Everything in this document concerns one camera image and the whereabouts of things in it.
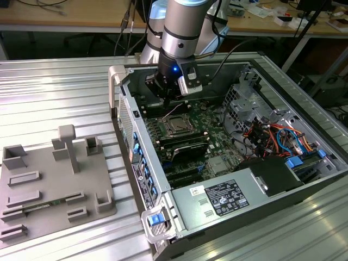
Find silver power supply unit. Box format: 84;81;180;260
170;167;272;232

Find long black expansion slot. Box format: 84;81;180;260
166;173;204;187
163;164;203;177

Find black plastic air shroud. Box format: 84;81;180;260
235;157;305;198

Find grey case handle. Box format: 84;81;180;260
108;66;129;109
140;206;179;244

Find thin metal locking lever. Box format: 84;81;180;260
162;102;184;120

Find wooden desk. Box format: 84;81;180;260
0;0;348;38

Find open PC case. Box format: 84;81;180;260
108;55;348;261

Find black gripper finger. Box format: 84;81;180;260
167;81;182;108
145;74;171;109

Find red wire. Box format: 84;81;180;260
259;126;277;161

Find grey parts rack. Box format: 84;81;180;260
0;124;118;245

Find silver finned chipset heatsink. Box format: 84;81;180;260
208;157;228;175

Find black RAM slot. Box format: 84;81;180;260
156;137;210;150
142;103;190;114
144;105;190;117
153;130;208;144
154;134;209;147
141;100;189;111

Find blue case latch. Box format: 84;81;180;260
148;214;164;226

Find green motherboard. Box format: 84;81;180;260
140;94;247;191

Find green RAM stick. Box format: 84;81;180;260
23;198;67;210

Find white box black inset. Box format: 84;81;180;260
274;15;294;27

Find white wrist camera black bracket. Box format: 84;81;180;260
178;61;204;96

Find orange flat wire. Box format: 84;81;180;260
268;123;318;153

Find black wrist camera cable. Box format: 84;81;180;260
201;38;258;86

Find blue flat wire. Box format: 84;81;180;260
276;127;304;157

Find perforated metal drive cage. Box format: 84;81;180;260
221;67;277;138

